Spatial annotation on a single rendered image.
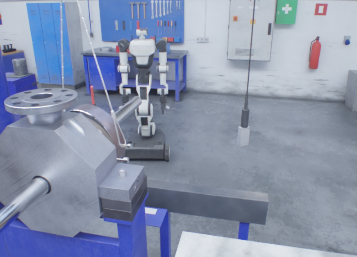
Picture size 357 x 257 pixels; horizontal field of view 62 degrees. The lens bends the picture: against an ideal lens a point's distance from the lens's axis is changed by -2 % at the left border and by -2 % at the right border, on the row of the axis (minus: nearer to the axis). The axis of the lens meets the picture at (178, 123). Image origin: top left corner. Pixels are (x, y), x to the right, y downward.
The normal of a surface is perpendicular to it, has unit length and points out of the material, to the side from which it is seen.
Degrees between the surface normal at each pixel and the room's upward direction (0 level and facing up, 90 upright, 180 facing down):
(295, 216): 0
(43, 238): 90
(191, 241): 0
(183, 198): 90
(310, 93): 90
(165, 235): 90
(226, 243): 0
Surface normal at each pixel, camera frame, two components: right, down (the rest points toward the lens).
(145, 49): -0.01, 0.37
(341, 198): 0.00, -0.93
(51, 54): -0.24, 0.36
